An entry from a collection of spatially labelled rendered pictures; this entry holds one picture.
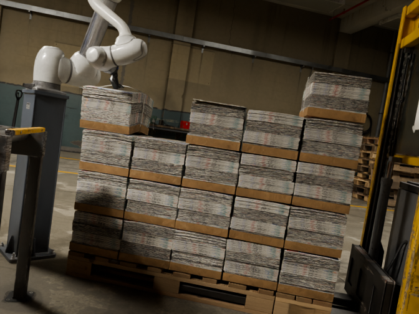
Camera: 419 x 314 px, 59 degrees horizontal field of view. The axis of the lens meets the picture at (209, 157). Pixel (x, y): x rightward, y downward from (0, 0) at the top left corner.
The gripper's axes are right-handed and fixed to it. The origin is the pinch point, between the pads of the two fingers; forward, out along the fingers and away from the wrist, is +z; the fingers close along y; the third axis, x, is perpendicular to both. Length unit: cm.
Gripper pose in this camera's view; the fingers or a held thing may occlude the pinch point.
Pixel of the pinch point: (123, 75)
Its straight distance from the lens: 227.5
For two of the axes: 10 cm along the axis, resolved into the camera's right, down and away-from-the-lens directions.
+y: -1.6, 9.9, 0.0
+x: 9.8, 1.6, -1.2
